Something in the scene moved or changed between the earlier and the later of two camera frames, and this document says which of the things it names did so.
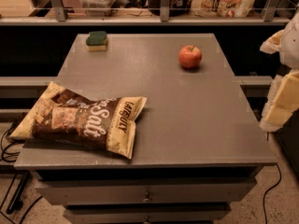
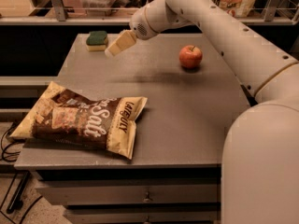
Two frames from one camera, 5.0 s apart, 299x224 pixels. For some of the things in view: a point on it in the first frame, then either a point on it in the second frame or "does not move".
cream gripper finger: x=283 y=100 → x=144 y=23
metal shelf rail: x=163 y=20 does not move
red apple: x=190 y=56 does not move
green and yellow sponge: x=96 y=41 does not move
